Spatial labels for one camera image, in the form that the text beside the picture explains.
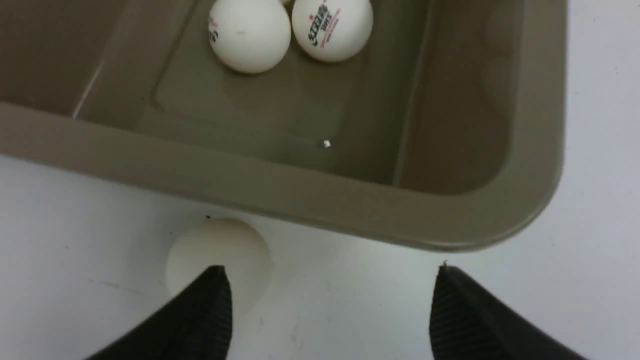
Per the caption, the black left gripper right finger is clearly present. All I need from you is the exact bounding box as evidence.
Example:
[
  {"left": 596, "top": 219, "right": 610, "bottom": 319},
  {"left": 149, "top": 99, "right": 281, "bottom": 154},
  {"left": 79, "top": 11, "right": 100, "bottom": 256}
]
[{"left": 429, "top": 264, "right": 583, "bottom": 360}]

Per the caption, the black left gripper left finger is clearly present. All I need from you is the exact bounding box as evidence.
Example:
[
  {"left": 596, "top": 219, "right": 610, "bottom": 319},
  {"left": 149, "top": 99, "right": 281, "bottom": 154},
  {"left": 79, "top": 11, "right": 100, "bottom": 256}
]
[{"left": 89, "top": 265, "right": 233, "bottom": 360}]

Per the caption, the white ping-pong ball with logo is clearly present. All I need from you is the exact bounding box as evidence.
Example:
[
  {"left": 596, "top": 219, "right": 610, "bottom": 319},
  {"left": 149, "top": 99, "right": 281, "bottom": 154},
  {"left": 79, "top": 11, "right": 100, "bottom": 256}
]
[{"left": 207, "top": 0, "right": 291, "bottom": 75}]

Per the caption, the tan plastic bin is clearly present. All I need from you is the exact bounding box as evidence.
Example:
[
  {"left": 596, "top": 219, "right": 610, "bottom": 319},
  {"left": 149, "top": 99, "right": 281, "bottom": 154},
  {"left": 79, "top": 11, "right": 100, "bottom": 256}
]
[{"left": 0, "top": 0, "right": 569, "bottom": 252}]

